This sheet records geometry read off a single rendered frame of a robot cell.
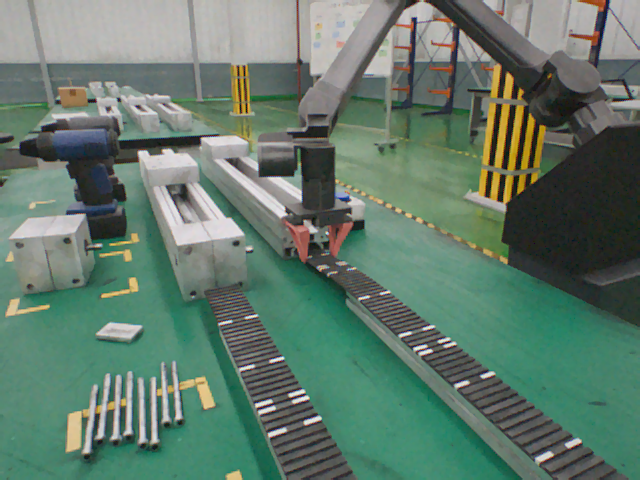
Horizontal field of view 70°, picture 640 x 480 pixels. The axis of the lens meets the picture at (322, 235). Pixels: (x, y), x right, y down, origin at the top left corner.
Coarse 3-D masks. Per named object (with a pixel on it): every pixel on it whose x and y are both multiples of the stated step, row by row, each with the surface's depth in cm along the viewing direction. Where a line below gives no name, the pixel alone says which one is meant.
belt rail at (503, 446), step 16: (352, 304) 66; (368, 320) 62; (384, 336) 59; (400, 352) 55; (416, 368) 53; (432, 384) 50; (448, 384) 47; (448, 400) 48; (464, 400) 45; (464, 416) 46; (480, 416) 43; (480, 432) 44; (496, 432) 42; (496, 448) 42; (512, 448) 40; (512, 464) 40; (528, 464) 39
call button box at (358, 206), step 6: (354, 198) 100; (348, 204) 97; (354, 204) 96; (360, 204) 97; (354, 210) 97; (360, 210) 97; (354, 216) 97; (360, 216) 98; (354, 222) 98; (360, 222) 98; (354, 228) 98; (360, 228) 99
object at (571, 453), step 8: (576, 440) 39; (552, 448) 39; (560, 448) 38; (568, 448) 38; (576, 448) 39; (584, 448) 38; (536, 456) 38; (544, 456) 38; (552, 456) 38; (560, 456) 38; (568, 456) 38; (576, 456) 38; (584, 456) 38; (592, 456) 38; (544, 464) 37; (552, 464) 37; (560, 464) 37; (568, 464) 37; (576, 464) 37; (552, 472) 36
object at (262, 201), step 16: (208, 160) 140; (224, 160) 128; (240, 160) 131; (208, 176) 142; (224, 176) 120; (240, 176) 110; (256, 176) 118; (224, 192) 123; (240, 192) 106; (256, 192) 96; (272, 192) 108; (288, 192) 97; (240, 208) 109; (256, 208) 95; (272, 208) 86; (256, 224) 97; (272, 224) 86; (304, 224) 89; (272, 240) 88; (288, 240) 83; (320, 240) 86; (288, 256) 84
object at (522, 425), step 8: (520, 416) 42; (528, 416) 42; (536, 416) 42; (544, 416) 42; (504, 424) 41; (512, 424) 41; (520, 424) 41; (528, 424) 41; (536, 424) 41; (544, 424) 41; (504, 432) 40; (512, 432) 40; (520, 432) 40; (528, 432) 40
